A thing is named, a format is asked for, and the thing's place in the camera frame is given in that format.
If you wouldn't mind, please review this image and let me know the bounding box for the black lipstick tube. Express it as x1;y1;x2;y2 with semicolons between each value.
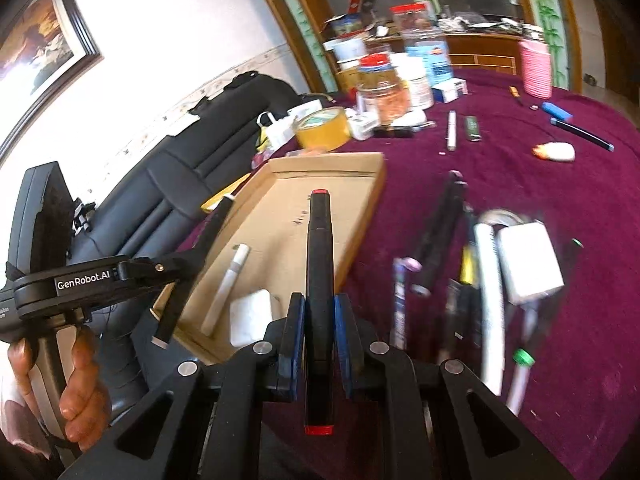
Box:
373;127;414;139

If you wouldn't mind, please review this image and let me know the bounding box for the pink knitted bottle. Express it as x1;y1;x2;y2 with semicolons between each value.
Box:
518;24;552;100

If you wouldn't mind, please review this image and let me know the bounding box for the long white marker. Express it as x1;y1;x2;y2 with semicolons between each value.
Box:
474;223;506;396

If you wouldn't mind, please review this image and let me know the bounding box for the blue label plastic jar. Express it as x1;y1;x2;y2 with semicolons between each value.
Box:
402;32;454;86

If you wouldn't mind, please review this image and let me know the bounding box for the black marker pair lower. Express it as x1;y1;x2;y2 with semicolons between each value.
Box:
411;180;466;297

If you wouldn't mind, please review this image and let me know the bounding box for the black electrical tape roll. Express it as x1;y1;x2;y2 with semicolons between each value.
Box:
477;208;532;229

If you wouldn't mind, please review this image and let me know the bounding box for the purple clear pen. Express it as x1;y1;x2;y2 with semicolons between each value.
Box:
390;257;422;350

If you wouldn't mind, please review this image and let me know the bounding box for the white marker green cap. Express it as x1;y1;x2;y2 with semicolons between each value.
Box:
505;237;586;416

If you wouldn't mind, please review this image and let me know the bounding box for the green lighter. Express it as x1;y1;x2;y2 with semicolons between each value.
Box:
464;116;482;142

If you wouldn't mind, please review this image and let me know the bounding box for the small white marker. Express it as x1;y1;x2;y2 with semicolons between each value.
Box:
201;244;250;336

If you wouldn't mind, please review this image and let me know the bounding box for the cardboard tray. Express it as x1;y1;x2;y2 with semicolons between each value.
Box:
174;152;385;364

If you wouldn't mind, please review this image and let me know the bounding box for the white slim pen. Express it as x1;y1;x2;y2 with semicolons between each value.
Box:
447;110;457;152

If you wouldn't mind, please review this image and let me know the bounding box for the black marker pair upper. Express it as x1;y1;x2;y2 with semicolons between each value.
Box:
406;170;463;272

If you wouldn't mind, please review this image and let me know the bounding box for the black gel pen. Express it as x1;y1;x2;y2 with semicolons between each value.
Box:
438;280;483;370

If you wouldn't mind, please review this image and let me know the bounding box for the yellow packing tape roll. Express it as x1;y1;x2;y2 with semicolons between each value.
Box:
293;106;352;151

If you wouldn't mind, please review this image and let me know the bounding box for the black marker red cap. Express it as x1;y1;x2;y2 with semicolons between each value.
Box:
304;188;335;437

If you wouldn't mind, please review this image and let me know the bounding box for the framed picture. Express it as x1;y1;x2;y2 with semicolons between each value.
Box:
1;0;101;159

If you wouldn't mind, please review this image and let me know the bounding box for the yellow black pen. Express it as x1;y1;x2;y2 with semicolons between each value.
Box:
460;203;478;288

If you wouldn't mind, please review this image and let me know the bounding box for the white tumbler cup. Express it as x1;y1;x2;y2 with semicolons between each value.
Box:
413;0;442;22

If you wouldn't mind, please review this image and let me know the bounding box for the white paper bag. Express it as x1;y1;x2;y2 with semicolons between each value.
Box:
256;110;294;153

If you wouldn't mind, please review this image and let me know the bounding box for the black leather sofa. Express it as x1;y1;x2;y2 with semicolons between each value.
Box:
70;72;303;417

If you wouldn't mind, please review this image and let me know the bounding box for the person left hand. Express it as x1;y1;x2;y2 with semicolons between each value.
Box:
8;326;112;452

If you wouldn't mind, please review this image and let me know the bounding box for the black pen far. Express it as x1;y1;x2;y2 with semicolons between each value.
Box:
550;117;615;153

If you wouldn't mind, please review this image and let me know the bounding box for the small white orange bottle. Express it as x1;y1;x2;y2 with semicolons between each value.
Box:
532;142;576;162

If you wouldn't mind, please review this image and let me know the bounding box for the purple velvet tablecloth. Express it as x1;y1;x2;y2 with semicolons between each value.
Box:
345;70;639;479

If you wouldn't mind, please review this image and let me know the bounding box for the orange label glass jar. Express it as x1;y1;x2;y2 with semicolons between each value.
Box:
357;53;410;125

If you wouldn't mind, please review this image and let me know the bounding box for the blue lighter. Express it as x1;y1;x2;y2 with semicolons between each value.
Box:
540;102;573;122

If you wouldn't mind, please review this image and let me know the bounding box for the red lid jar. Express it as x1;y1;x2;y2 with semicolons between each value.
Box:
390;2;433;34

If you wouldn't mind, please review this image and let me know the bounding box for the white charger adapter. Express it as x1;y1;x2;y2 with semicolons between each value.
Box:
497;221;564;306

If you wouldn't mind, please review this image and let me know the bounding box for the white medicine jar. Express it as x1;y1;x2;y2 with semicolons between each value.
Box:
390;52;434;110

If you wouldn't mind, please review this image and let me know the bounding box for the black marker pair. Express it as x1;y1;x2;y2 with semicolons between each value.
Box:
406;170;463;272
411;180;466;297

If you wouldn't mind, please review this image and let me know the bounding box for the white cigarette box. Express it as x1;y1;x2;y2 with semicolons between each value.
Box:
432;77;469;104

